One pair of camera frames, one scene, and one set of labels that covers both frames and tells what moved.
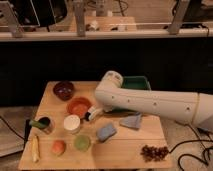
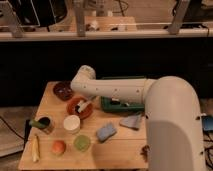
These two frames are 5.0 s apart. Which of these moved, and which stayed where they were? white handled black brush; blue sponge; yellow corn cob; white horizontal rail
Moved: white handled black brush
Stayed: white horizontal rail; yellow corn cob; blue sponge
